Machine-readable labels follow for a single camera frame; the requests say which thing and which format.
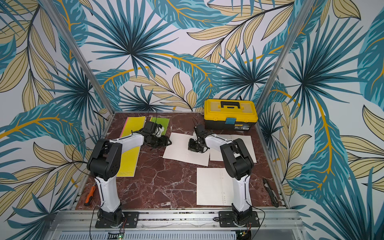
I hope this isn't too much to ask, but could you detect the green cover notebook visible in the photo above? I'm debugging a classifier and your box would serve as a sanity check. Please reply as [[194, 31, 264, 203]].
[[150, 117, 170, 136]]

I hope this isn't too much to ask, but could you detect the yellow notebook pink spine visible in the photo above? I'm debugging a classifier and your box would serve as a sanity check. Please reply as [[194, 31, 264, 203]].
[[120, 117, 146, 138]]

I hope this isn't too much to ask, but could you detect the orange cover notebook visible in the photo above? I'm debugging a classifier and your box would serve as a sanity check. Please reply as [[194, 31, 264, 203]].
[[163, 133, 210, 167]]

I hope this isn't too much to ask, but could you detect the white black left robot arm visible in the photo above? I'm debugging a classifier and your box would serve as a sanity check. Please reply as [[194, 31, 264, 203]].
[[87, 132, 172, 227]]

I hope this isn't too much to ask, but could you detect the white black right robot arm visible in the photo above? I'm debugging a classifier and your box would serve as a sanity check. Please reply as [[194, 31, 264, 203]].
[[188, 134, 254, 226]]

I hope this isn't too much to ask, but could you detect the yellow black toolbox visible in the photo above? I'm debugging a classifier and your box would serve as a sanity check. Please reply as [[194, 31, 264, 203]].
[[204, 99, 258, 131]]

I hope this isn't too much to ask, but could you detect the black utility knife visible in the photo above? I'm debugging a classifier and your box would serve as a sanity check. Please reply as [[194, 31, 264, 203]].
[[263, 178, 279, 208]]

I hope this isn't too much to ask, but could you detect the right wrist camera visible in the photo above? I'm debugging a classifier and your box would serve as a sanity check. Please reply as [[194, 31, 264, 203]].
[[194, 125, 208, 139]]

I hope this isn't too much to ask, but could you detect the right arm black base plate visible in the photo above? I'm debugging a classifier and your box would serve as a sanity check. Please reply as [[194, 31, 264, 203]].
[[218, 211, 262, 228]]

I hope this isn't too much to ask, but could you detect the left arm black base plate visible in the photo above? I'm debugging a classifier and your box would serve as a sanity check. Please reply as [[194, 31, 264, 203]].
[[95, 211, 139, 229]]

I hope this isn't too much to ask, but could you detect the orange handled screwdriver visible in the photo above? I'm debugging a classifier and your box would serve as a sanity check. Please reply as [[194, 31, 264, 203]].
[[84, 186, 96, 207]]

